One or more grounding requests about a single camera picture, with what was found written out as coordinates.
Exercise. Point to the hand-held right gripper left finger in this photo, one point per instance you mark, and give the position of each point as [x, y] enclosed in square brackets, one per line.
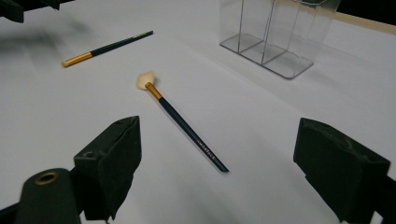
[109, 161]

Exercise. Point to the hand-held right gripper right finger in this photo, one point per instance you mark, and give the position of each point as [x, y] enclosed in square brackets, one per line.
[339, 168]

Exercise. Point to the clear acrylic brush organizer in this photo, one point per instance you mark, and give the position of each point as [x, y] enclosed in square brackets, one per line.
[274, 37]

